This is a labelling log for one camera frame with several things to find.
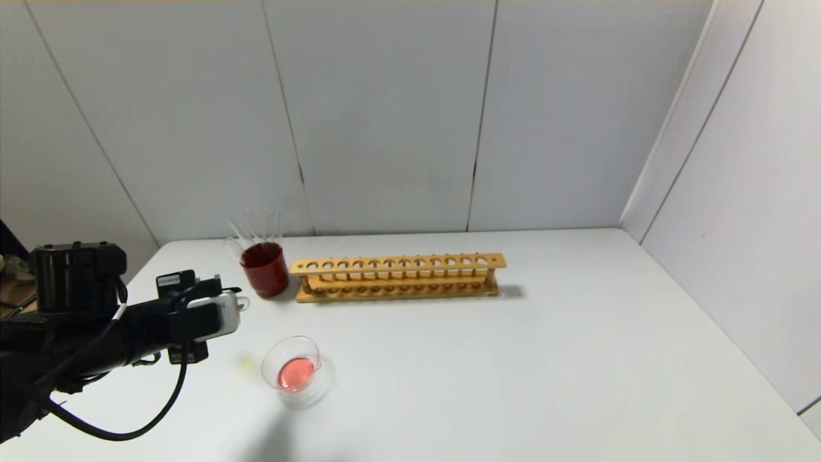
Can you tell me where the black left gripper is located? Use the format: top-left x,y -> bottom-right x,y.
126,269 -> 242,364

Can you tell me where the test tube with red pigment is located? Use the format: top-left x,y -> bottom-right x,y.
224,216 -> 255,255

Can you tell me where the wooden test tube rack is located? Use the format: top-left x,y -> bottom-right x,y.
290,253 -> 507,304

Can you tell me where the dark red cup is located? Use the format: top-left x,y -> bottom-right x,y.
240,242 -> 291,299

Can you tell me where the clear glass beaker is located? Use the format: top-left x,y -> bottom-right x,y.
261,335 -> 334,406

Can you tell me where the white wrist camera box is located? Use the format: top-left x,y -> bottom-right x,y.
187,292 -> 243,342

